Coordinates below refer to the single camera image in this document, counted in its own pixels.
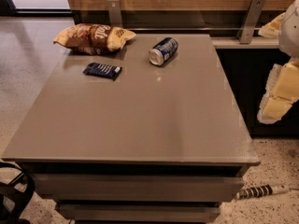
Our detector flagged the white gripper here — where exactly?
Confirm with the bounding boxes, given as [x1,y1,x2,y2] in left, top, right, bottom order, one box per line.
[257,0,299,124]

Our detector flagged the blue pepsi can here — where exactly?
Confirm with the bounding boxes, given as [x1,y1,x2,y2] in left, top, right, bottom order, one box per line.
[149,37,178,66]

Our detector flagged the striped black white tube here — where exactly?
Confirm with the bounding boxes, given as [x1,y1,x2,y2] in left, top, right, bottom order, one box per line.
[235,184,290,200]

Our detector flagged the grey drawer cabinet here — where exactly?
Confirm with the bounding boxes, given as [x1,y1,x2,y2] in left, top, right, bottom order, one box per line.
[3,35,259,224]

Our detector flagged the dark blue snack packet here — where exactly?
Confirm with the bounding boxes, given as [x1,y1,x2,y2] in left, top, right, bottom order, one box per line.
[83,63,122,80]

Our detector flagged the brown chips bag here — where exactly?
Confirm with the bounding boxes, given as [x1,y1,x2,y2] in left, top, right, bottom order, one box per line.
[53,23,135,55]

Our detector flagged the black chair base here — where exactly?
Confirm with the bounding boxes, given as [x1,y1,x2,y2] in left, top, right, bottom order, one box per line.
[0,162,36,224]

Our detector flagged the right metal wall bracket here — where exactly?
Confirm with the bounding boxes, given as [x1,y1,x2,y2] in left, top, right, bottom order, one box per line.
[236,0,266,45]

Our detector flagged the metal wall bracket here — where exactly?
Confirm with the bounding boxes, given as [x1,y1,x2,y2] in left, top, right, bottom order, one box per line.
[107,0,122,27]
[236,0,266,45]

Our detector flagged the left metal wall bracket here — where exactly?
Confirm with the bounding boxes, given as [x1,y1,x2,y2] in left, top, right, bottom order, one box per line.
[107,0,122,27]

